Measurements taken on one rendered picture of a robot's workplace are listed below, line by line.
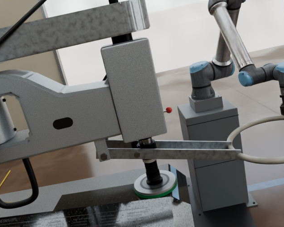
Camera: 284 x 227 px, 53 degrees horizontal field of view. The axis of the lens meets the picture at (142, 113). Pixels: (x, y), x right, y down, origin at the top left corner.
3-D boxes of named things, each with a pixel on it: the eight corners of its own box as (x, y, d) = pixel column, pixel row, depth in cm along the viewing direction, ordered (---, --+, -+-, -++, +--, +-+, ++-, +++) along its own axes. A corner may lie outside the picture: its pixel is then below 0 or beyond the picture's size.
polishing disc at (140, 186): (130, 197, 135) (130, 195, 135) (138, 174, 155) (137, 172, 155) (175, 193, 130) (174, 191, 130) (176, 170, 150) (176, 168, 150)
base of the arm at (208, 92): (190, 95, 240) (188, 83, 237) (213, 91, 237) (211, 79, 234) (192, 101, 222) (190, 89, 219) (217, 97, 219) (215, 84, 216)
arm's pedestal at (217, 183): (186, 186, 281) (170, 105, 257) (235, 175, 280) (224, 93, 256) (198, 218, 233) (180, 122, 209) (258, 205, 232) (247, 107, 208)
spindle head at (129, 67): (89, 159, 123) (59, 57, 111) (92, 141, 144) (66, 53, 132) (169, 139, 125) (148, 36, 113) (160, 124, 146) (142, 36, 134)
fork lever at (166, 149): (95, 162, 126) (95, 152, 124) (97, 146, 144) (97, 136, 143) (243, 162, 134) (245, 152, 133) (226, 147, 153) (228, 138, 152)
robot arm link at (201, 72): (189, 84, 233) (185, 64, 228) (208, 79, 235) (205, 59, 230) (195, 88, 218) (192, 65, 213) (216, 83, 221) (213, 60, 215)
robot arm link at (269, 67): (254, 65, 165) (267, 67, 153) (272, 61, 167) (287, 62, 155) (257, 81, 168) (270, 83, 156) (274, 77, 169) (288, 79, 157)
